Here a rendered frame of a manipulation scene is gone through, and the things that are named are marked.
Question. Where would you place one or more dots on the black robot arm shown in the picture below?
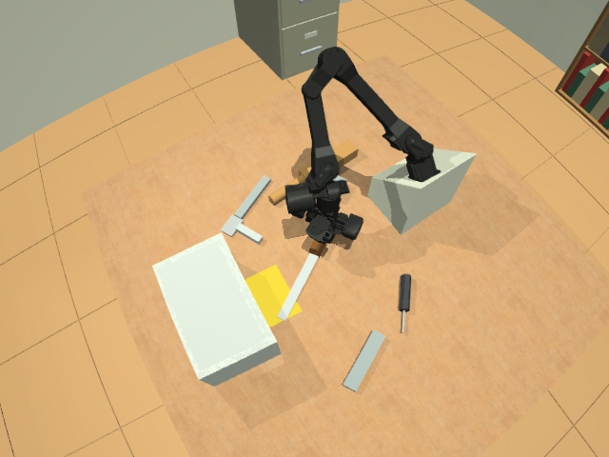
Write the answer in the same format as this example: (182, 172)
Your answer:
(335, 63)

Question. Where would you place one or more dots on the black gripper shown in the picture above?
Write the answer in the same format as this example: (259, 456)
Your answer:
(349, 227)

